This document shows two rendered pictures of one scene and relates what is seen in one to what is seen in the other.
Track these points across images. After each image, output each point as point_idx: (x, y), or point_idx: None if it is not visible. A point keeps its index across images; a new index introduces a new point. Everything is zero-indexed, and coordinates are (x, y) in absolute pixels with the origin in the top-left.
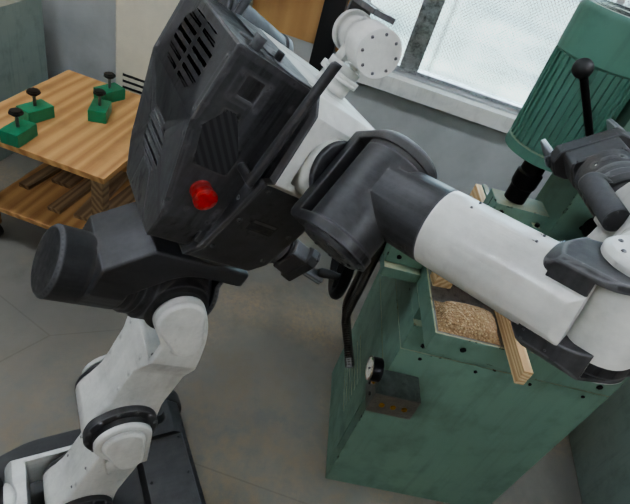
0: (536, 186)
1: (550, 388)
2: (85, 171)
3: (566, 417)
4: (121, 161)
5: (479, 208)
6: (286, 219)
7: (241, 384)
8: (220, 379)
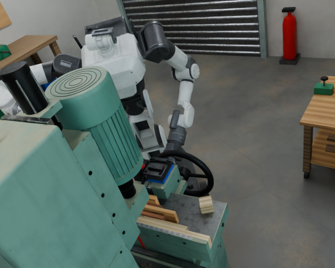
0: None
1: None
2: (303, 115)
3: None
4: (323, 124)
5: (33, 66)
6: None
7: (229, 244)
8: (233, 233)
